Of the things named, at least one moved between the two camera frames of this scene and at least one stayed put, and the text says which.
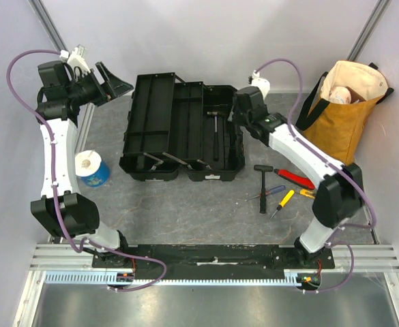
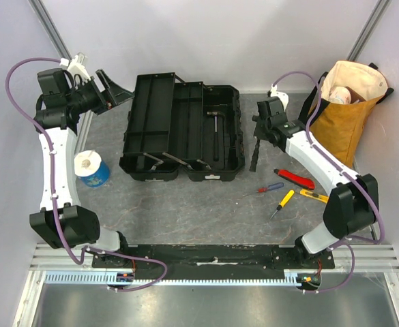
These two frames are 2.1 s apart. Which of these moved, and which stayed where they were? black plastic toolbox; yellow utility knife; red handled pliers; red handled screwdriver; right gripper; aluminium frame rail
Moved: right gripper; red handled screwdriver
Stayed: aluminium frame rail; black plastic toolbox; red handled pliers; yellow utility knife
